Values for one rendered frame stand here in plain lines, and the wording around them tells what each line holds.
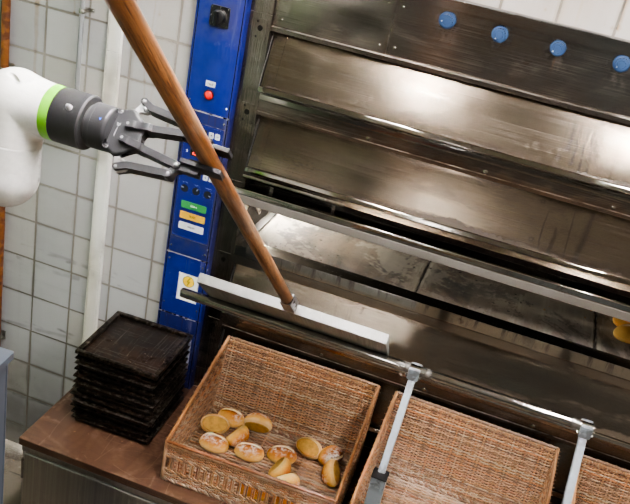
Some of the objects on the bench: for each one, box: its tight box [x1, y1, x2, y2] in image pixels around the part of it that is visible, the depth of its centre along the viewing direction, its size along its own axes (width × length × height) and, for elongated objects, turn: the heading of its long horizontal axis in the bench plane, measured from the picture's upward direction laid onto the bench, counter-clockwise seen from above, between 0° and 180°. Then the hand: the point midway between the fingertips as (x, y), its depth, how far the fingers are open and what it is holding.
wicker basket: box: [160, 335, 381, 504], centre depth 276 cm, size 49×56×28 cm
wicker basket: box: [349, 391, 561, 504], centre depth 265 cm, size 49×56×28 cm
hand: (207, 158), depth 137 cm, fingers closed on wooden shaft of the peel, 3 cm apart
